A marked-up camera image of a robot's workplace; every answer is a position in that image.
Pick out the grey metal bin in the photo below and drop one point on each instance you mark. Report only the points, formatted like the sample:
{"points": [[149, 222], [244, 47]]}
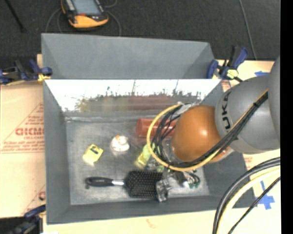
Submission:
{"points": [[107, 179]]}

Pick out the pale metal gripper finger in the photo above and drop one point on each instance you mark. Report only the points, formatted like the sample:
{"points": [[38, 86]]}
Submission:
{"points": [[162, 196], [164, 184]]}

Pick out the brown cardboard board, red print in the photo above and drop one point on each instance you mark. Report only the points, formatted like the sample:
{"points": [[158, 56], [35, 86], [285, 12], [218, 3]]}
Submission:
{"points": [[19, 111]]}

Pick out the black cylinder on white bracket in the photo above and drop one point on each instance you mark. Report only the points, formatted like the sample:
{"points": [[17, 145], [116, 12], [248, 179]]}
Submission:
{"points": [[181, 177]]}

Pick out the black hairbrush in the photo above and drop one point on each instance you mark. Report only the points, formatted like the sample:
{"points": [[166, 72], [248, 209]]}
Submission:
{"points": [[141, 184]]}

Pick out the white toy duck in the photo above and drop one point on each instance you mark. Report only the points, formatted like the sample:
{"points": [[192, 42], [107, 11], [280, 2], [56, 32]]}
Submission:
{"points": [[120, 143]]}

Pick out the yellow-green toy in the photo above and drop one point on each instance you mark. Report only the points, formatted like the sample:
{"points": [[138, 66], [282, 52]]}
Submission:
{"points": [[144, 156]]}

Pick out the yellow block with black mark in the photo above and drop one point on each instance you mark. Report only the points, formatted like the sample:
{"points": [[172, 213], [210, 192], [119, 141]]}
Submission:
{"points": [[92, 153]]}

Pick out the red-brown flat block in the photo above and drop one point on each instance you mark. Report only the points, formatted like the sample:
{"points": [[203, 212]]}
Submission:
{"points": [[146, 128]]}

